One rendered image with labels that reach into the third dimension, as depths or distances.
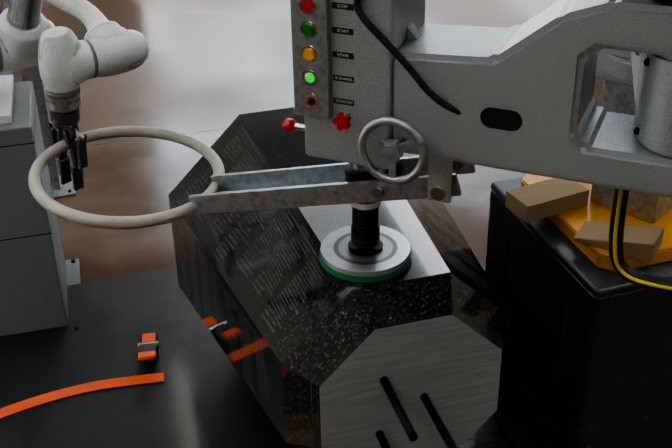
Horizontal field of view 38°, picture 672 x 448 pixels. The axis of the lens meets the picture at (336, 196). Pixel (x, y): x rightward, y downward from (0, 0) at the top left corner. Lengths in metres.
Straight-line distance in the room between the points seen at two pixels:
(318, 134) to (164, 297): 1.75
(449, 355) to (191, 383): 1.23
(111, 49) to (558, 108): 1.22
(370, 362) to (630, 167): 0.74
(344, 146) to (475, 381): 0.68
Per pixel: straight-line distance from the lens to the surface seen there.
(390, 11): 1.94
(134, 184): 4.57
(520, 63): 1.91
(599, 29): 1.86
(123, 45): 2.64
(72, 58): 2.59
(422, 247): 2.39
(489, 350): 2.37
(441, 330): 2.28
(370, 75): 2.00
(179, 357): 3.44
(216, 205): 2.39
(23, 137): 3.31
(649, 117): 1.94
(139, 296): 3.77
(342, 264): 2.27
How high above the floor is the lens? 2.12
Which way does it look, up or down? 29 degrees down
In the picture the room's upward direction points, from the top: 1 degrees counter-clockwise
